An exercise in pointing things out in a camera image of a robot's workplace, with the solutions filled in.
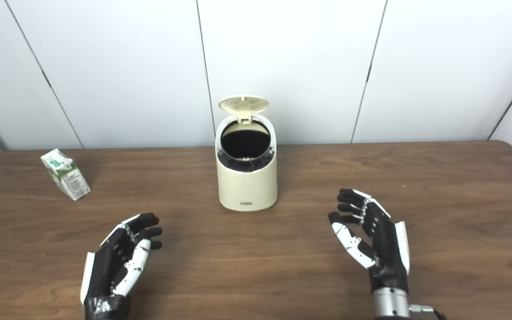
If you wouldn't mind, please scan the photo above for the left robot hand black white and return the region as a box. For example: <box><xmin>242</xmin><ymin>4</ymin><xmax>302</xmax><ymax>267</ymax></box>
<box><xmin>80</xmin><ymin>212</ymin><xmax>163</xmax><ymax>320</ymax></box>

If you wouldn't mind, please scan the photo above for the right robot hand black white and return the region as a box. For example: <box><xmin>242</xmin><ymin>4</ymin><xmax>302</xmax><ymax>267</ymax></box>
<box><xmin>328</xmin><ymin>188</ymin><xmax>411</xmax><ymax>294</ymax></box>

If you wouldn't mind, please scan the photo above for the green white milk carton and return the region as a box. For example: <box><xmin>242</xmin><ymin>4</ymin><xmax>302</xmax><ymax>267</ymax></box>
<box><xmin>40</xmin><ymin>148</ymin><xmax>91</xmax><ymax>201</ymax></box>

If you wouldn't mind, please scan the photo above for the cream-colored bin body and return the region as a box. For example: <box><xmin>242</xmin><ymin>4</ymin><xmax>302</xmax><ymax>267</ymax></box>
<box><xmin>215</xmin><ymin>113</ymin><xmax>278</xmax><ymax>212</ymax></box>

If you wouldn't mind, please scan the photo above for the cream round bin lid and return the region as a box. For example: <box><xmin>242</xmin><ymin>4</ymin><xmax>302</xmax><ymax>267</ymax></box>
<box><xmin>219</xmin><ymin>95</ymin><xmax>270</xmax><ymax>123</ymax></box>

